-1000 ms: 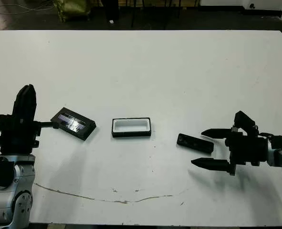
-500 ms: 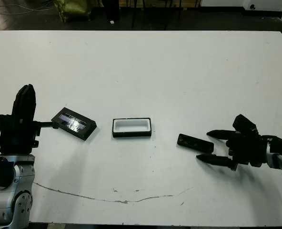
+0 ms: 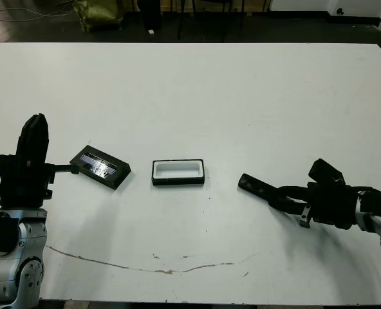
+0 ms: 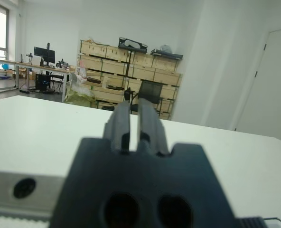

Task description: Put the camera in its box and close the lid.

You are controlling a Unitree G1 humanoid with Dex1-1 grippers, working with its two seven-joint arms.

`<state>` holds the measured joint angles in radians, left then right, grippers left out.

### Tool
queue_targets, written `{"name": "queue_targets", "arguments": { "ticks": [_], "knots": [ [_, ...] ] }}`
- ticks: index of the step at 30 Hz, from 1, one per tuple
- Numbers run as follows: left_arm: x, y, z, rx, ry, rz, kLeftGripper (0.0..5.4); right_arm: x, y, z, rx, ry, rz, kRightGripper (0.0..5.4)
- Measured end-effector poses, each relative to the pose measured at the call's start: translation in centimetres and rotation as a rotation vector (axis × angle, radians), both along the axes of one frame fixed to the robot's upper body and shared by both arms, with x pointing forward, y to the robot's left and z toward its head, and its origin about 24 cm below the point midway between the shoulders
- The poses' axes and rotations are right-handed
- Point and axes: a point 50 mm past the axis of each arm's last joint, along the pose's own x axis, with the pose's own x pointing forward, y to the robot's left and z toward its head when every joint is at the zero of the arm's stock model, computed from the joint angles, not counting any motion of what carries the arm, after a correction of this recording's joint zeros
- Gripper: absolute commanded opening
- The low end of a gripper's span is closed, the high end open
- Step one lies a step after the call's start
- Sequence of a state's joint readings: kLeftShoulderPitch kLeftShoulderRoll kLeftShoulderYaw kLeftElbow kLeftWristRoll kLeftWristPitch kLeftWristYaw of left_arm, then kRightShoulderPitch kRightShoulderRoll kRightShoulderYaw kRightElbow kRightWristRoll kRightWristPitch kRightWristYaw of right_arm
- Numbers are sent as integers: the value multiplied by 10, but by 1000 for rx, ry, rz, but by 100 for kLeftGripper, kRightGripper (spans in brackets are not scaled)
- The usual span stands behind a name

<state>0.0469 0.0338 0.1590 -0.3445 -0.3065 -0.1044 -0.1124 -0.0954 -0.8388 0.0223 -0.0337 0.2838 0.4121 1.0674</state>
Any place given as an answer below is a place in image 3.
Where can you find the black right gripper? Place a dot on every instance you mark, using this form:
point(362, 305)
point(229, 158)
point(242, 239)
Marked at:
point(332, 206)

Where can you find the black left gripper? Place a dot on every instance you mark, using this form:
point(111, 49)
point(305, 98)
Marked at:
point(24, 181)

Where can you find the black slim camera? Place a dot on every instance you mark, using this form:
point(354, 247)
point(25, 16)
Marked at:
point(255, 186)

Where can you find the black box lid shiny window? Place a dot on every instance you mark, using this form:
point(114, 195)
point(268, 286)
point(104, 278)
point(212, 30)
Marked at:
point(98, 166)

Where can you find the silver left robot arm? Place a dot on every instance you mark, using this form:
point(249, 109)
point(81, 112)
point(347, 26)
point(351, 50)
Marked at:
point(23, 283)

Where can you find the black box with white insert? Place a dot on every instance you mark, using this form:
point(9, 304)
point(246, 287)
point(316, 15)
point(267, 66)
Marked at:
point(177, 182)

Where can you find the green sack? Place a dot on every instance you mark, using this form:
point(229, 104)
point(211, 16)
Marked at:
point(100, 14)

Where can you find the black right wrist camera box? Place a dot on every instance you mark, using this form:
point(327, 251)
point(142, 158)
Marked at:
point(324, 172)

